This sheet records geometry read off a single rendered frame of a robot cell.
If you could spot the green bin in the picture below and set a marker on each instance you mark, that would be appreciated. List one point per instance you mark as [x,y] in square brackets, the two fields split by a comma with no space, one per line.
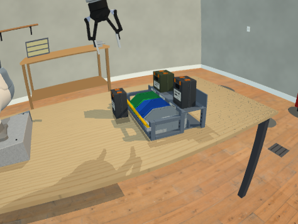
[140,97]

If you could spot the grey open bin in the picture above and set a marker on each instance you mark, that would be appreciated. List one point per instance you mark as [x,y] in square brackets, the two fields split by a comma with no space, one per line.
[163,112]

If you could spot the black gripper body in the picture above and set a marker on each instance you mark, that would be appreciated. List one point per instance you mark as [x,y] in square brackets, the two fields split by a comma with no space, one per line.
[103,8]

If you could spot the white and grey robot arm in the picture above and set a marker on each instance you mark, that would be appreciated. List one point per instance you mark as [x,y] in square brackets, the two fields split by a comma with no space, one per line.
[7,93]

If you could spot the blue open bin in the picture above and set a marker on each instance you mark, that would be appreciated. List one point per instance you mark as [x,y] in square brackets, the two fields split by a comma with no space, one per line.
[147,105]

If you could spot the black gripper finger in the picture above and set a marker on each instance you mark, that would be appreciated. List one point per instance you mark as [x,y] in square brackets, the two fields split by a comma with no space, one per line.
[114,12]
[87,20]

